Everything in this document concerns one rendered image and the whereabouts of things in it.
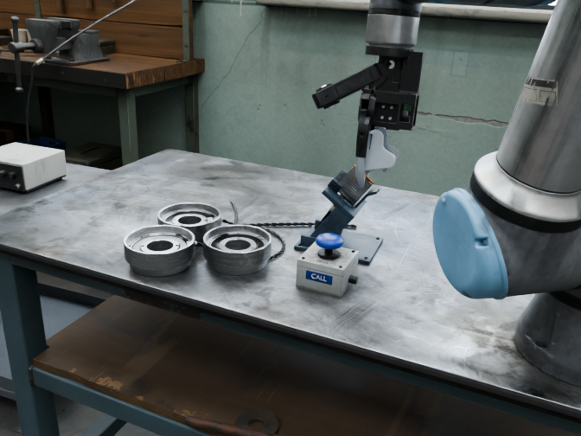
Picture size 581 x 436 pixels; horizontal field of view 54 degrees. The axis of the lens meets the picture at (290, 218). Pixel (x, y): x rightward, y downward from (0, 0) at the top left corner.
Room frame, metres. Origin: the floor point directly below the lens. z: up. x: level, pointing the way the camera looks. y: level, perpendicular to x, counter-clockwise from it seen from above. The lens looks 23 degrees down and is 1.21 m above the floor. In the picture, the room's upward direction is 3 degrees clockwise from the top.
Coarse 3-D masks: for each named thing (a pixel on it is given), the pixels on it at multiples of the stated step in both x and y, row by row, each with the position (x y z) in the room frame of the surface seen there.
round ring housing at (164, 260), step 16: (128, 240) 0.79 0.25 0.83; (160, 240) 0.80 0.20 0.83; (192, 240) 0.78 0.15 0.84; (128, 256) 0.75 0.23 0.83; (144, 256) 0.73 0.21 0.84; (160, 256) 0.73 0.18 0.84; (176, 256) 0.75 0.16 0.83; (192, 256) 0.77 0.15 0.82; (144, 272) 0.74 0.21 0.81; (160, 272) 0.74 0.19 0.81; (176, 272) 0.75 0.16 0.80
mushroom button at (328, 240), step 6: (324, 234) 0.75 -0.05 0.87; (330, 234) 0.75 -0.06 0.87; (336, 234) 0.76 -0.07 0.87; (318, 240) 0.74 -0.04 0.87; (324, 240) 0.73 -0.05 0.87; (330, 240) 0.73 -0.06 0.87; (336, 240) 0.74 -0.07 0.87; (342, 240) 0.74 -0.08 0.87; (318, 246) 0.74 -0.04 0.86; (324, 246) 0.73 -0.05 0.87; (330, 246) 0.73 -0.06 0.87; (336, 246) 0.73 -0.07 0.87; (330, 252) 0.74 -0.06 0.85
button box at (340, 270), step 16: (304, 256) 0.74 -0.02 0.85; (320, 256) 0.74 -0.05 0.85; (336, 256) 0.74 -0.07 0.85; (352, 256) 0.75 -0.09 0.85; (304, 272) 0.72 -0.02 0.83; (320, 272) 0.72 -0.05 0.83; (336, 272) 0.71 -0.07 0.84; (352, 272) 0.74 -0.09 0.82; (304, 288) 0.72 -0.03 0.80; (320, 288) 0.71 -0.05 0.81; (336, 288) 0.71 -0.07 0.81
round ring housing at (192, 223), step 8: (168, 208) 0.91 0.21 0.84; (176, 208) 0.93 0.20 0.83; (184, 208) 0.93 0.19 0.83; (192, 208) 0.94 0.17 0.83; (200, 208) 0.94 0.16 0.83; (208, 208) 0.93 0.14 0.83; (216, 208) 0.92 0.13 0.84; (160, 216) 0.89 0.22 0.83; (176, 216) 0.90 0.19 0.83; (184, 216) 0.91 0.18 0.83; (192, 216) 0.91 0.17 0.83; (200, 216) 0.91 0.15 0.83; (216, 216) 0.91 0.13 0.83; (160, 224) 0.86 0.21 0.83; (168, 224) 0.84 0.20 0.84; (176, 224) 0.84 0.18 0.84; (184, 224) 0.87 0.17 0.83; (192, 224) 0.91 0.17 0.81; (200, 224) 0.85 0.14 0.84; (208, 224) 0.85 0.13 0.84; (216, 224) 0.87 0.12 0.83; (192, 232) 0.84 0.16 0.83; (200, 232) 0.84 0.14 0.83; (200, 240) 0.85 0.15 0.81
